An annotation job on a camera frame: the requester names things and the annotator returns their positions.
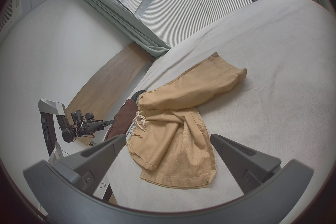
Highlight tan shorts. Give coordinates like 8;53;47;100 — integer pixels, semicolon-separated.
125;52;247;189

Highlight brown garment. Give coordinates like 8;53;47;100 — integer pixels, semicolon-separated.
106;98;138;139

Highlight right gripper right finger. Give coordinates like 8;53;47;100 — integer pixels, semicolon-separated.
210;134;282;195

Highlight blue-green curtain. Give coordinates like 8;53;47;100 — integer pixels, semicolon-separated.
71;0;172;58

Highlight bed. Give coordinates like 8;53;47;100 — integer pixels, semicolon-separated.
66;0;336;211

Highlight white ceiling air vent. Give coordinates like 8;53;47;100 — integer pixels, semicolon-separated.
0;0;25;34

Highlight black garment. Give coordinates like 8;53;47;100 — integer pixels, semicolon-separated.
132;90;146;103

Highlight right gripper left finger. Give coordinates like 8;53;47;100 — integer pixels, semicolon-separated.
54;134;127;195

